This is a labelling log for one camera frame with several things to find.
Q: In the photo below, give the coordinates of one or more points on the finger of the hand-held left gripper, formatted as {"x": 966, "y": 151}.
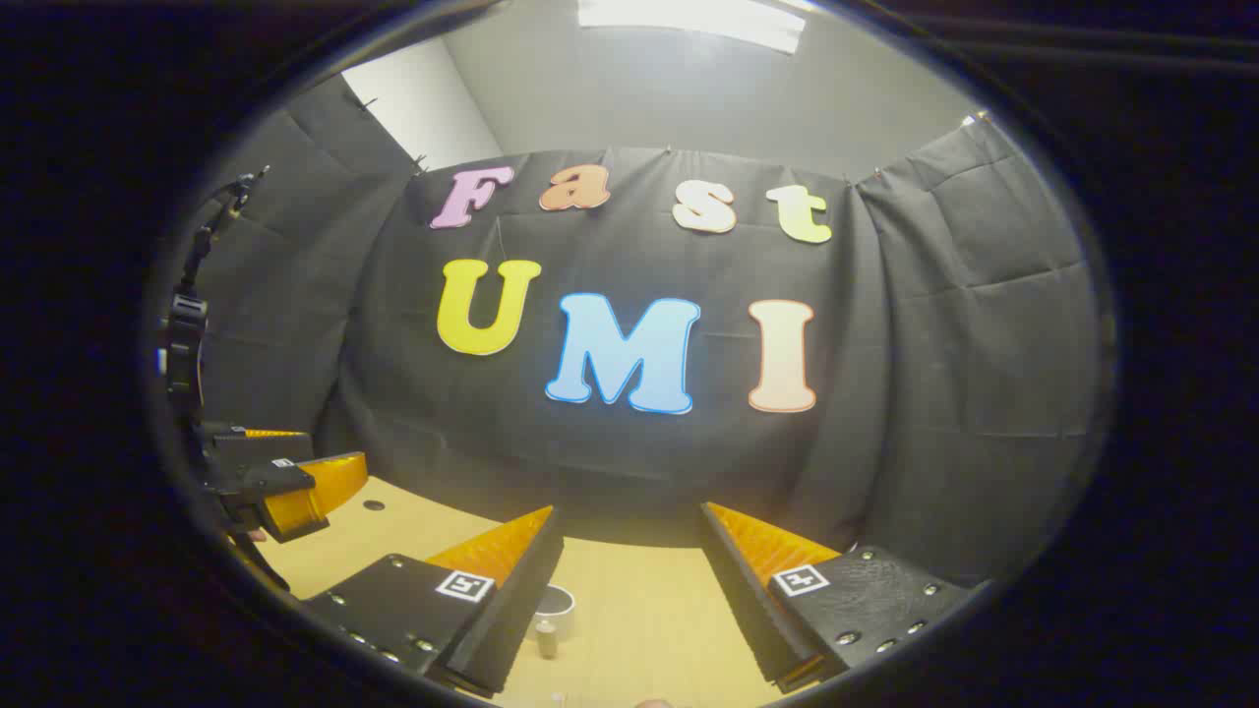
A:
{"x": 315, "y": 492}
{"x": 256, "y": 442}

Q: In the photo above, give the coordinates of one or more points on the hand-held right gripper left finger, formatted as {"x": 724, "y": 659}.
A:
{"x": 511, "y": 619}

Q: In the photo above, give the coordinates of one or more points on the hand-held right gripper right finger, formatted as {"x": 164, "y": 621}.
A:
{"x": 748, "y": 610}

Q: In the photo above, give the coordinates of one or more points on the light wooden desktop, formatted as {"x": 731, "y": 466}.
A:
{"x": 639, "y": 610}

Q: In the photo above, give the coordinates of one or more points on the black backdrop cloth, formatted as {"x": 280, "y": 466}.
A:
{"x": 885, "y": 344}

